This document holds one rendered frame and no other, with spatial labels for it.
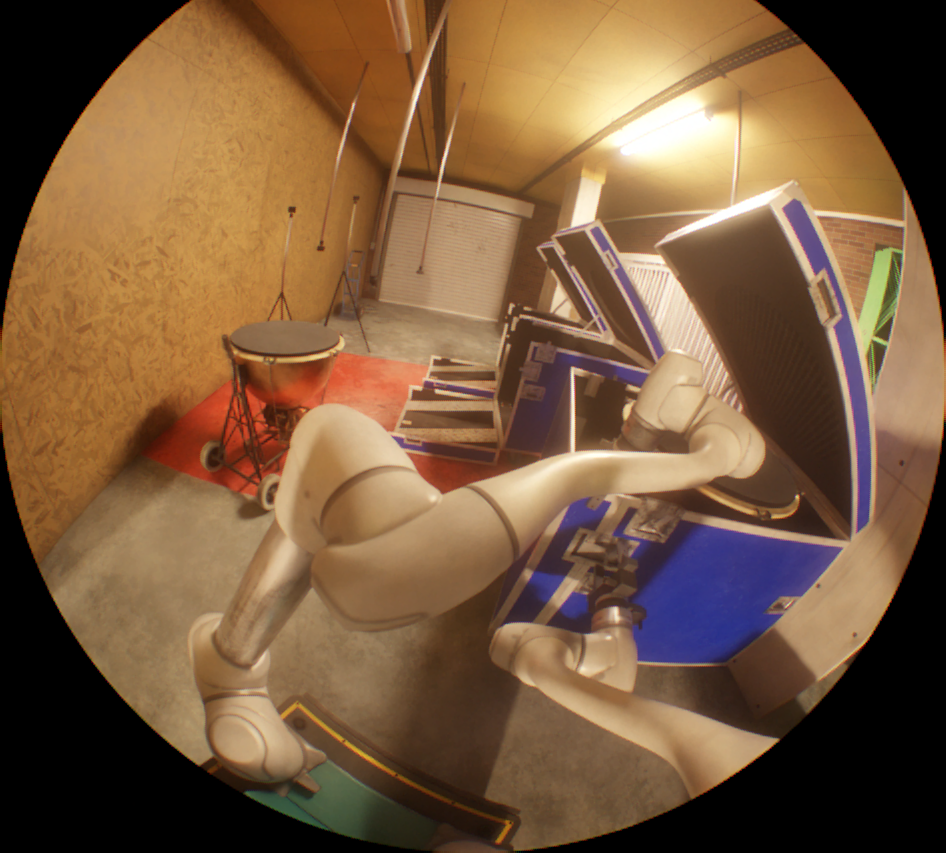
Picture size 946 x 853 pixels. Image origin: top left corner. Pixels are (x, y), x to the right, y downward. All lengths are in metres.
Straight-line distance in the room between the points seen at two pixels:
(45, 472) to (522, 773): 2.39
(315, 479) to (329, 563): 0.10
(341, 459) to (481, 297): 7.64
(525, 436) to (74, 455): 2.86
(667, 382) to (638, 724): 0.54
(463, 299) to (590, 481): 7.57
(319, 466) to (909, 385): 1.78
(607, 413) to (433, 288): 6.51
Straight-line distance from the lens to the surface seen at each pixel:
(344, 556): 0.29
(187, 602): 1.69
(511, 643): 0.64
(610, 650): 0.68
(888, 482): 1.65
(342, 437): 0.37
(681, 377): 0.64
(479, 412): 2.83
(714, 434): 0.60
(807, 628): 1.85
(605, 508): 0.81
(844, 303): 0.93
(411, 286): 7.87
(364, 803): 0.95
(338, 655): 1.44
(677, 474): 0.49
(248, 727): 0.71
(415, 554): 0.28
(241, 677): 0.75
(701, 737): 0.41
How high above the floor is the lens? 1.36
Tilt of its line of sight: 21 degrees down
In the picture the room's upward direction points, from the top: 13 degrees clockwise
